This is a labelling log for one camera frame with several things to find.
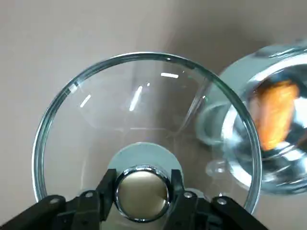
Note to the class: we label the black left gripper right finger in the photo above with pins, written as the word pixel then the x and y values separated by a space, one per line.
pixel 204 213

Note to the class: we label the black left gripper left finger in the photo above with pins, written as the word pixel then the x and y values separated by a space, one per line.
pixel 79 208

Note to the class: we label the glass pot lid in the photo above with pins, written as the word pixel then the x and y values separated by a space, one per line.
pixel 144 115

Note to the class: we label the orange corn cob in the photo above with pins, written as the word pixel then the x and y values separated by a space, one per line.
pixel 278 112

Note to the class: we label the stainless steel pot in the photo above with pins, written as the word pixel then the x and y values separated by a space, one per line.
pixel 275 167

